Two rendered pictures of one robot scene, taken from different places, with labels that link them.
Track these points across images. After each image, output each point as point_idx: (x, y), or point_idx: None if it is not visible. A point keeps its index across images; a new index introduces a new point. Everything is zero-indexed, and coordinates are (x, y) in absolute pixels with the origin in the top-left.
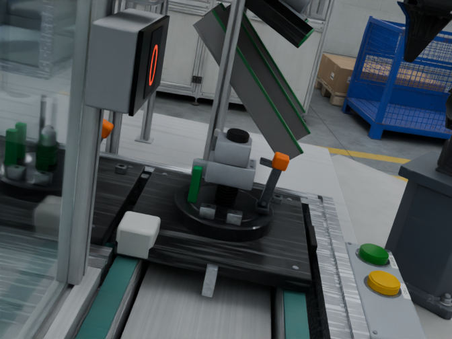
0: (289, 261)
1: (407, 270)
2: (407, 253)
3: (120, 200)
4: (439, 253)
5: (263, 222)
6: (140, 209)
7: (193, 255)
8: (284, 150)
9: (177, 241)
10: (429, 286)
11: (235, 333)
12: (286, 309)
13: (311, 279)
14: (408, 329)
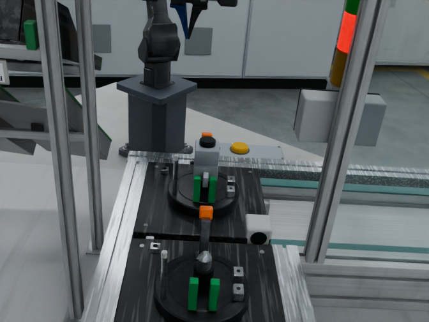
0: (244, 173)
1: (172, 149)
2: (170, 140)
3: (212, 243)
4: (181, 127)
5: (221, 173)
6: (219, 232)
7: (263, 207)
8: (106, 149)
9: (252, 213)
10: (181, 145)
11: (285, 211)
12: (274, 184)
13: (257, 168)
14: (272, 149)
